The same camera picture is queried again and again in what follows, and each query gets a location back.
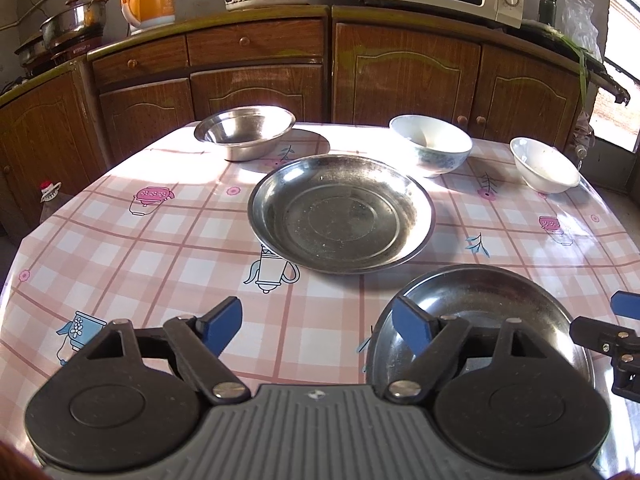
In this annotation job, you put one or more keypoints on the orange electric kettle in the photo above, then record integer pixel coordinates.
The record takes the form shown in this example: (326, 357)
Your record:
(150, 2)

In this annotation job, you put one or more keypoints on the stainless steel pot with lid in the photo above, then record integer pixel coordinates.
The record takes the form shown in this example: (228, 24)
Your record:
(70, 22)

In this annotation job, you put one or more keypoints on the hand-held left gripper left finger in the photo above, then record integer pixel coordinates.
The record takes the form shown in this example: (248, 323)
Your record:
(222, 325)

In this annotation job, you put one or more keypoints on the grey hanging cloth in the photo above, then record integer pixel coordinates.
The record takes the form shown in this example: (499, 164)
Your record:
(582, 132)

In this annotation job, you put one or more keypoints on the patterned white ceramic bowl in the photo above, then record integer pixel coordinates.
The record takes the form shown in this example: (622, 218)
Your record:
(430, 140)

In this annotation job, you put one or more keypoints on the small steel pan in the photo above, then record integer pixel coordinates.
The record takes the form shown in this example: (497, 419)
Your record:
(31, 50)

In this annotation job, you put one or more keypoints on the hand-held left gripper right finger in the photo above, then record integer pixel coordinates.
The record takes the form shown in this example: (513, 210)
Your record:
(412, 325)

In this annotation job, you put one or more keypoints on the window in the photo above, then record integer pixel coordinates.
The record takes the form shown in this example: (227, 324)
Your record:
(620, 110)

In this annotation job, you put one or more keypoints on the green onion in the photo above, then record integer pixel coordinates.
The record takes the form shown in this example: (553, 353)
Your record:
(582, 75)

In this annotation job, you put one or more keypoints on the deep stainless steel bowl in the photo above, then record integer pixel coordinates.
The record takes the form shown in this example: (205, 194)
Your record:
(240, 127)

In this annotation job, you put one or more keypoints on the wooden corner cabinet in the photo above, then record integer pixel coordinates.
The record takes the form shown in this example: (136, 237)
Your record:
(45, 135)

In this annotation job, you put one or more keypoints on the oil bottle with red cap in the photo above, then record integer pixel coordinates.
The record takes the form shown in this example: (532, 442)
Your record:
(50, 191)

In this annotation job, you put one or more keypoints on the wooden cabinet with drawers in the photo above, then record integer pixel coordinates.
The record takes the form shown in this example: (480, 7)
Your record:
(240, 85)

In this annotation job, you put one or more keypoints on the clear plastic bag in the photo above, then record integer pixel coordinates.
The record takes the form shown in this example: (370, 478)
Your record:
(580, 20)

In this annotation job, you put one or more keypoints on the small stainless steel plate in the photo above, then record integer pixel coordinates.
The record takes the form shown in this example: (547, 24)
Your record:
(480, 292)

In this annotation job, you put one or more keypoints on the plain white ceramic bowl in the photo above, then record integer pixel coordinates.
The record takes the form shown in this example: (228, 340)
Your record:
(542, 165)

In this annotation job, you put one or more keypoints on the dark induction stove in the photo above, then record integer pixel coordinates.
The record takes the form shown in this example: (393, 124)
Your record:
(70, 52)

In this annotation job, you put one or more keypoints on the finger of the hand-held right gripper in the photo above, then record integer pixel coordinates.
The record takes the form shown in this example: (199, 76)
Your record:
(627, 305)
(597, 332)

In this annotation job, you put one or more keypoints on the large stainless steel plate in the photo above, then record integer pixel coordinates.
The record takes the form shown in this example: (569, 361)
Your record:
(345, 215)

